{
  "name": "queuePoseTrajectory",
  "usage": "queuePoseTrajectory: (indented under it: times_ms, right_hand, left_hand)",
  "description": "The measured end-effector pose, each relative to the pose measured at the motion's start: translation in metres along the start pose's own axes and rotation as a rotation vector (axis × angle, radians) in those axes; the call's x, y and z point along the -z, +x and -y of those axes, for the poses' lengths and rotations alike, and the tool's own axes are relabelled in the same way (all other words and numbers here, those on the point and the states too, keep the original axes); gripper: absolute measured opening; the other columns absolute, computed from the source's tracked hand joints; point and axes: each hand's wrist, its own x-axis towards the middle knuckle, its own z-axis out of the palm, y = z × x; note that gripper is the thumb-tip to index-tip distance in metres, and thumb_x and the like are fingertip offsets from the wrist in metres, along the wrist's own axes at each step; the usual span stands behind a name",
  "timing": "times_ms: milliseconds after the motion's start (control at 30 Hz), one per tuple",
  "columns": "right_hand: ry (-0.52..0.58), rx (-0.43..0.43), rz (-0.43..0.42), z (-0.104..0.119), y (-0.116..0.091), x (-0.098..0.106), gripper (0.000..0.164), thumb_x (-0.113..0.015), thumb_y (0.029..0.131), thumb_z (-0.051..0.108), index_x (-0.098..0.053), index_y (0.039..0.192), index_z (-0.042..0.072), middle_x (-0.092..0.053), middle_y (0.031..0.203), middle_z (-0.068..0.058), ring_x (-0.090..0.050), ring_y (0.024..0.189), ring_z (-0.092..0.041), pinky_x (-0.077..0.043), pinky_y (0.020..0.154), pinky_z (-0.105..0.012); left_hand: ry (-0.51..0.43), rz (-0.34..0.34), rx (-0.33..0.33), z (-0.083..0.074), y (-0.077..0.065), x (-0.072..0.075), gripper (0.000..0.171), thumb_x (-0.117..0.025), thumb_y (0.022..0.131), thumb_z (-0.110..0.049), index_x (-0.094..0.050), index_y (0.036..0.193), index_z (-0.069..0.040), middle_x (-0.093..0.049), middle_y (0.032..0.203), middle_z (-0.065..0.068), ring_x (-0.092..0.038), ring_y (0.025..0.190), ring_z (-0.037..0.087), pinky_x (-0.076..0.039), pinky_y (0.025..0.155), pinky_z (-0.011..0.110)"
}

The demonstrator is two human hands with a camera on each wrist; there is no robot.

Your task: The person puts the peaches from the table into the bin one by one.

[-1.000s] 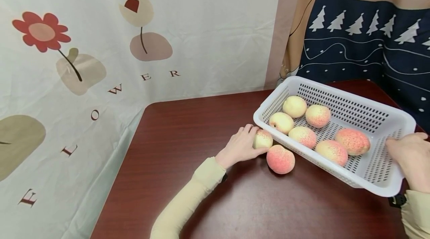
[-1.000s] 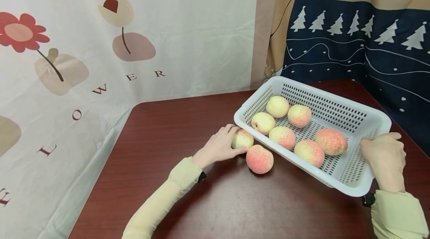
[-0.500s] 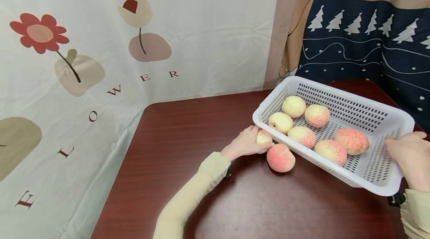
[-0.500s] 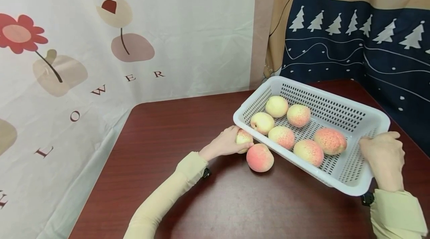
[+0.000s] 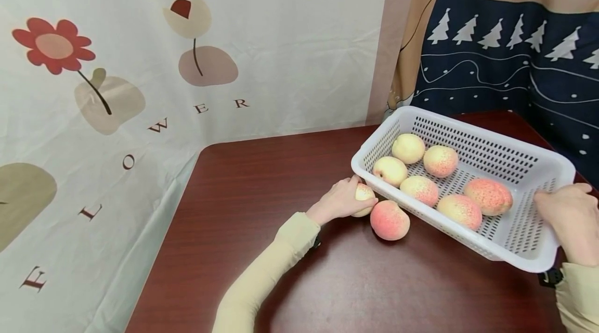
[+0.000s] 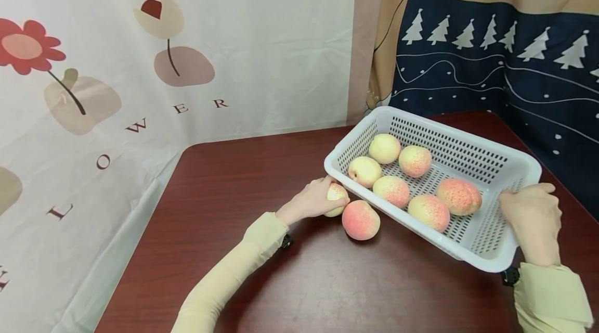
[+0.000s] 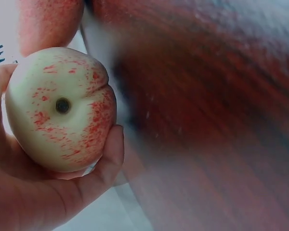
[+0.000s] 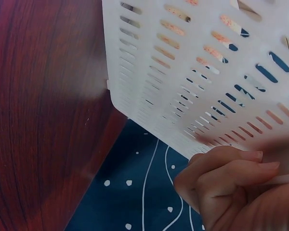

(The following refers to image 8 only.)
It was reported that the person's right hand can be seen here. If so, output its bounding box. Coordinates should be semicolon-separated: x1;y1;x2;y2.
174;145;289;231

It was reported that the white slotted plastic basket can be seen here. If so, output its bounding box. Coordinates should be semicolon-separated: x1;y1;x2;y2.
101;0;289;186

